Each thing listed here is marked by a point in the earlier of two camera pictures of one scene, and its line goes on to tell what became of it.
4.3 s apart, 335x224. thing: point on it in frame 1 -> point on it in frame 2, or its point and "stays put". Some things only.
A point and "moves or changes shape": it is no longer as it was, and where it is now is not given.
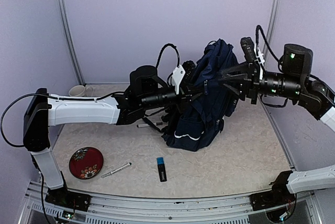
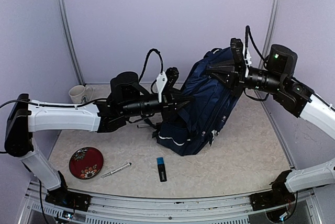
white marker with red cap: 145,125 stays put
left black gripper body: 185,96 -> 167,104
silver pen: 116,170 stays put
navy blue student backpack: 195,123 moves or changes shape
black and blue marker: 162,174 stays put
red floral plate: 86,163 stays put
